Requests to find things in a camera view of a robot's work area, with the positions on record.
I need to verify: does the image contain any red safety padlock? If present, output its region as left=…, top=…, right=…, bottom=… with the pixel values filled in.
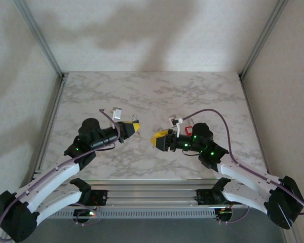
left=184, top=117, right=195, bottom=135

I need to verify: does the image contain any black controller board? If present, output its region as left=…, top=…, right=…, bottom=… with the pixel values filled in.
left=215, top=207, right=234, bottom=223
left=73, top=209, right=100, bottom=224

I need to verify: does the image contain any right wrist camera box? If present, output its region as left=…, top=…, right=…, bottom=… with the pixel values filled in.
left=168, top=114, right=185, bottom=137

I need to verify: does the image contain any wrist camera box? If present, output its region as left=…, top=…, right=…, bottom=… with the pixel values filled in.
left=110, top=107, right=124, bottom=127
left=168, top=114, right=185, bottom=137

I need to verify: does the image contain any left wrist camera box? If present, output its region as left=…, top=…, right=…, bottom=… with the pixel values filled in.
left=110, top=107, right=124, bottom=127

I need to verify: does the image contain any aluminium side rail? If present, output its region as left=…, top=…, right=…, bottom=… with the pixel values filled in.
left=27, top=74, right=68, bottom=188

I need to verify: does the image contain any aluminium mounting rail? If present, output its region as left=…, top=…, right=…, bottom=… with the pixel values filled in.
left=12, top=177, right=292, bottom=210

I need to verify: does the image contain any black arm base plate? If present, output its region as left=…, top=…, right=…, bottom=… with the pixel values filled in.
left=61, top=189, right=109, bottom=206
left=196, top=188, right=243, bottom=206

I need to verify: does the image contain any grey slotted cable duct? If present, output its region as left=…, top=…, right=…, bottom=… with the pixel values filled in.
left=40, top=209, right=216, bottom=220

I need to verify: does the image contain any aluminium frame post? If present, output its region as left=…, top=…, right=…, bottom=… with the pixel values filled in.
left=14, top=0, right=65, bottom=79
left=238, top=0, right=289, bottom=79

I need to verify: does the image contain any aluminium frame leg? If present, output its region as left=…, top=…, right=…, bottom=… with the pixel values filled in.
left=281, top=226, right=303, bottom=243

